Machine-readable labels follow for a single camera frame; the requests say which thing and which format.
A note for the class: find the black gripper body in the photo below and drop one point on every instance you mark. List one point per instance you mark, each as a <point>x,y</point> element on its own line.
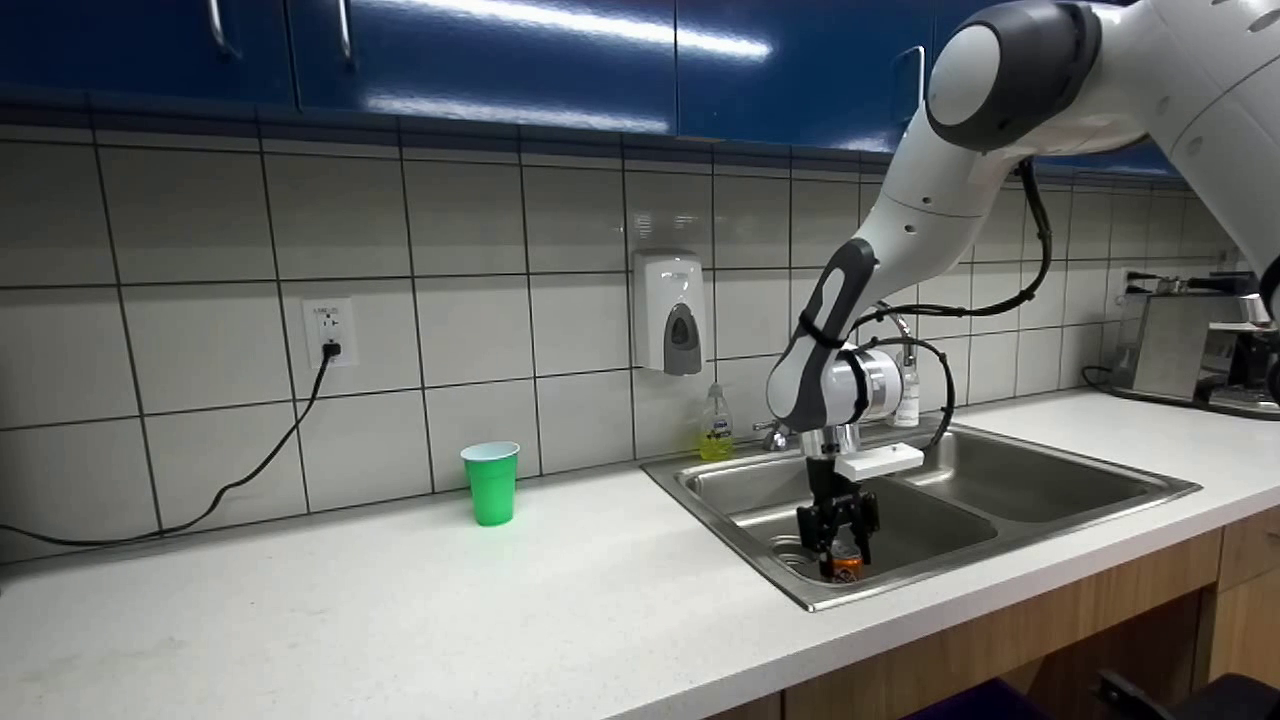
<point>832,506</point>

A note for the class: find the orange soda can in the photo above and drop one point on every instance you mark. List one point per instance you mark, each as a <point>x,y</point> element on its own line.
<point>845,570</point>

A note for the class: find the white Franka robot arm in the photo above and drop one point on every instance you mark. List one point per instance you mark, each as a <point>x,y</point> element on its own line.
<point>1013,145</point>

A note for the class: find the stainless steel double sink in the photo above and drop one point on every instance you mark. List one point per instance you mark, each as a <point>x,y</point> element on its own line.
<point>1013,487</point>

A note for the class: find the small white bottle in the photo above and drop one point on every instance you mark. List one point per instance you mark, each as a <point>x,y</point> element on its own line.
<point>908,406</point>

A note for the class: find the yellow-green dish soap bottle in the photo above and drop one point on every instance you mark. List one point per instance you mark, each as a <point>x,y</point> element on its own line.
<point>718,439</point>

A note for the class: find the wooden lower cabinet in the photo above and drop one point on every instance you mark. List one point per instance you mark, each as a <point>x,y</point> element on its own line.
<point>1067,627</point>

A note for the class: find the green plastic cup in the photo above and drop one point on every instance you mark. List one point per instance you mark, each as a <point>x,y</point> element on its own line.
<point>489,481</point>

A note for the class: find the silver coffee machine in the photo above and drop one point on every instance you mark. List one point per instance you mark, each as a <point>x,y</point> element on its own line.
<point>1205,343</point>

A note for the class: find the blue upper cabinets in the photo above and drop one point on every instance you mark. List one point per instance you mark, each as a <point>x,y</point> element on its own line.
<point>535,62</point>

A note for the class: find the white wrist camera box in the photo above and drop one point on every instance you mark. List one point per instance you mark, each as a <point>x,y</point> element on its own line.
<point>880,461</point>

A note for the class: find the white wall soap dispenser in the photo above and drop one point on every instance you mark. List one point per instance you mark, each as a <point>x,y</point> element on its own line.
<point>671,312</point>

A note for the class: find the white wall power outlet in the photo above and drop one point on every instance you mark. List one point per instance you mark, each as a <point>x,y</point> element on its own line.
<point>330,329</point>

